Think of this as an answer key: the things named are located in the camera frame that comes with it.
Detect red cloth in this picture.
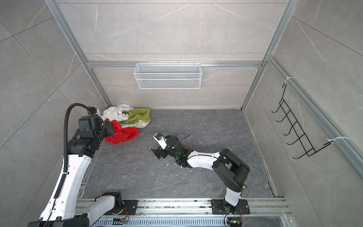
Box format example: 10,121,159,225
105,118,139,145

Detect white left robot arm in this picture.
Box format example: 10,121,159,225
28,114,125,227

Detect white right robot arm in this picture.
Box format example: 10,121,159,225
150,133,250,211

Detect white cloth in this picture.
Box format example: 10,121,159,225
101,104,133,122

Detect green cloth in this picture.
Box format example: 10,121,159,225
121,108,151,129

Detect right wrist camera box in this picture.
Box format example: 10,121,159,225
154,132,167,150

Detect black corrugated cable conduit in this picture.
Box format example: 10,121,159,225
53,103,94,199

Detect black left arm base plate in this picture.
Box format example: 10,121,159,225
111,200,139,217

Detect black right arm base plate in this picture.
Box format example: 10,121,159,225
210,199,251,215

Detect white wire mesh basket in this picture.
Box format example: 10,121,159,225
134,64,202,89

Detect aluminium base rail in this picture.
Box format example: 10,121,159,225
90,198,296,227

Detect horizontal aluminium wall rail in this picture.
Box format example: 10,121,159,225
87,61,262,68

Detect black wire hook rack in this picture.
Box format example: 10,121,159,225
271,84,333,160

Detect left aluminium frame post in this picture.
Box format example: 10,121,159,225
44,0,111,107

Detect right wall aluminium rail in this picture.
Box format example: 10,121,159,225
267,55,363,177

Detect aluminium corner frame post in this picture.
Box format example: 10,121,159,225
241,0,299,114

